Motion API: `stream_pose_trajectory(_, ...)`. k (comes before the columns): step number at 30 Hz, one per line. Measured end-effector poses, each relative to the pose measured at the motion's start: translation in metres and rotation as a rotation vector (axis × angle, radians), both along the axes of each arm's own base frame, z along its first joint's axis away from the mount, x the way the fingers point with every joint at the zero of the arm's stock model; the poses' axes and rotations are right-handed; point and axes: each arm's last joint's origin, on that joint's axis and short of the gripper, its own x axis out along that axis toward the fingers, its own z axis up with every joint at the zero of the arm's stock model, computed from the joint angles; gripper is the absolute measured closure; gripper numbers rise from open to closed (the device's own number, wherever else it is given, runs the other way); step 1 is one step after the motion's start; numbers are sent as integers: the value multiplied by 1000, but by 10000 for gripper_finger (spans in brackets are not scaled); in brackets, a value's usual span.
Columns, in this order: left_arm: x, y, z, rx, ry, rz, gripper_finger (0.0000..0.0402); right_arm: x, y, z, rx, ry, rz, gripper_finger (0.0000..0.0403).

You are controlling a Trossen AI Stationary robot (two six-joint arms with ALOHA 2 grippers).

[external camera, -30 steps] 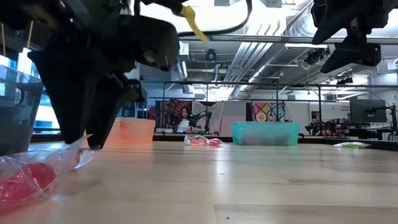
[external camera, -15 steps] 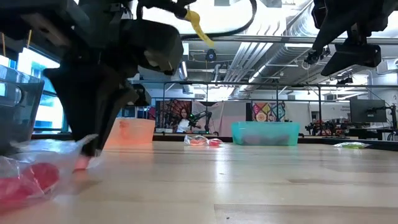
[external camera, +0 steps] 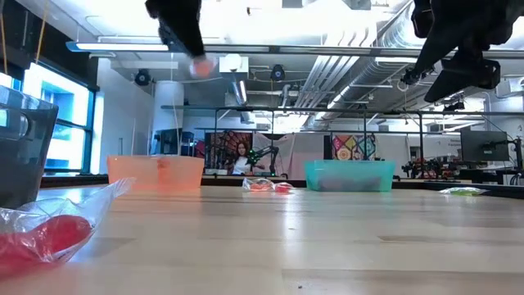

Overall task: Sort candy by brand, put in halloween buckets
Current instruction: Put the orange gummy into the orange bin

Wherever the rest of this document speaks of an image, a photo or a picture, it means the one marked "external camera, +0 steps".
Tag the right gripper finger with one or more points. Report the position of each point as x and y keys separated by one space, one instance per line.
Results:
x=434 y=53
x=471 y=74

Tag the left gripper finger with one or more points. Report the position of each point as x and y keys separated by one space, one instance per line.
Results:
x=194 y=37
x=178 y=37

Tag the red candy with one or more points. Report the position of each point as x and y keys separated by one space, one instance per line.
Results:
x=202 y=67
x=57 y=233
x=260 y=186
x=283 y=188

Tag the green candy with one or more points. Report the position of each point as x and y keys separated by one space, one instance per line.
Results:
x=462 y=191

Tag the green translucent plastic bin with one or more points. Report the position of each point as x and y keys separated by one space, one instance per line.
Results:
x=348 y=176

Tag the black background robot arm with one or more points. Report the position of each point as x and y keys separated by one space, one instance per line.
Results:
x=266 y=152

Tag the black ceiling spotlight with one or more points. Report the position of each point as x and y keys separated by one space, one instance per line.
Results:
x=142 y=77
x=277 y=73

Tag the long linear ceiling light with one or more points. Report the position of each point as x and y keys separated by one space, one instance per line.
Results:
x=123 y=46

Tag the black background monitor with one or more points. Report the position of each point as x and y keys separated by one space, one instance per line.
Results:
x=485 y=145

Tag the white round column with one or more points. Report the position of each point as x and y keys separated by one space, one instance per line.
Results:
x=168 y=114

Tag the red black background equipment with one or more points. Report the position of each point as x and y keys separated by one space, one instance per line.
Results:
x=425 y=169

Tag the black background metal rack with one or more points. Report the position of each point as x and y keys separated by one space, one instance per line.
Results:
x=286 y=109

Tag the person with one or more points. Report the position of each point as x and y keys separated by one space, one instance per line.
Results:
x=242 y=164

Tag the orange translucent plastic bin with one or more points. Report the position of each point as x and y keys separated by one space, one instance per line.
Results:
x=135 y=172

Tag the bright window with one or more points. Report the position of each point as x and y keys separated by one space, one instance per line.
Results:
x=61 y=123

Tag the white hanging sheet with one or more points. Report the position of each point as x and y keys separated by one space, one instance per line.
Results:
x=303 y=155

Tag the grey translucent plastic bin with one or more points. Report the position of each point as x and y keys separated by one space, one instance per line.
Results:
x=24 y=164

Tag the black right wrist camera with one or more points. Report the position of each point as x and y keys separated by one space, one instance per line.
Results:
x=422 y=22

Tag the silver ceiling air duct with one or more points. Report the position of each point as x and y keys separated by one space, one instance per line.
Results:
x=389 y=41

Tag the dark swirl wall art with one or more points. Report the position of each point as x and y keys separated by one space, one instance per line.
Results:
x=223 y=147

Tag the colourful geometric wall art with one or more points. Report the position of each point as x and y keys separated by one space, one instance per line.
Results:
x=352 y=147

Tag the black aluminium table frame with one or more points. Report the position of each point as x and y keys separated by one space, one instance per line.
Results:
x=221 y=181

